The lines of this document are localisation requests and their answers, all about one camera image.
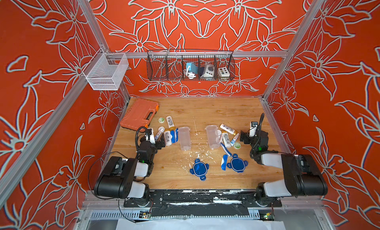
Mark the clear cup blue lid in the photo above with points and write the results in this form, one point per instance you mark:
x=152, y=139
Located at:
x=184, y=138

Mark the small toothpaste tube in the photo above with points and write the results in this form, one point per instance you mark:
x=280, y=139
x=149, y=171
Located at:
x=235, y=138

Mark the white button box in basket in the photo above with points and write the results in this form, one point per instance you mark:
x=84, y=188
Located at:
x=223, y=73

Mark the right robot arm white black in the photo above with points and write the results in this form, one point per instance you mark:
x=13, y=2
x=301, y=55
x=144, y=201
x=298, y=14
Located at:
x=301, y=174

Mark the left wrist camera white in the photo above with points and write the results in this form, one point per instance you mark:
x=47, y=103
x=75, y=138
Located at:
x=151, y=136

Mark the clear plastic cup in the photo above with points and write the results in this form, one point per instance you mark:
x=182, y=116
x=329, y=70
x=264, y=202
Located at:
x=212, y=136

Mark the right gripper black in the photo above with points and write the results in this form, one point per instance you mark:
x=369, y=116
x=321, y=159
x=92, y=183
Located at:
x=247, y=137

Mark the black wire wall basket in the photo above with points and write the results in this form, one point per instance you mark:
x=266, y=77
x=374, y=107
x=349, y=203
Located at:
x=169, y=65

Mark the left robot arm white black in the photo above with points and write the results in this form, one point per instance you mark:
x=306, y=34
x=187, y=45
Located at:
x=119, y=177

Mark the blue white item in basket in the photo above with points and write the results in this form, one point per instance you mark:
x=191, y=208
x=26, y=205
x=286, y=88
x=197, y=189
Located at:
x=191, y=70

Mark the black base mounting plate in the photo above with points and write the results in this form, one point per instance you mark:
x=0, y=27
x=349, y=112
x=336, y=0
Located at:
x=176, y=203

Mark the white bottle gold cap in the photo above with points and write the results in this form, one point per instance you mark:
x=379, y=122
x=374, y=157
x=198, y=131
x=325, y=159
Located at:
x=167, y=138
x=170, y=123
x=228, y=129
x=226, y=140

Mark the blue white toothbrush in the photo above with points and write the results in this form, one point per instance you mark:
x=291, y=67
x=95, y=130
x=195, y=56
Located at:
x=225, y=156
x=176, y=135

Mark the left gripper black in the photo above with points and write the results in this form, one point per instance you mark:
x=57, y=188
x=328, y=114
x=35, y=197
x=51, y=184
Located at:
x=158, y=146

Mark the clear plastic wall bin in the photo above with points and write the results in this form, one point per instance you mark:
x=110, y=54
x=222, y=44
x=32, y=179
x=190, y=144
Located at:
x=102, y=75

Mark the orange plastic tool case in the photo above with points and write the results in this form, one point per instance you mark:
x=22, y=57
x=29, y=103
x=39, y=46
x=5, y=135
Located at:
x=140, y=114

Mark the white grey device in basket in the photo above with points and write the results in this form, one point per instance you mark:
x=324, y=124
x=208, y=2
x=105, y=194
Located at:
x=208, y=71

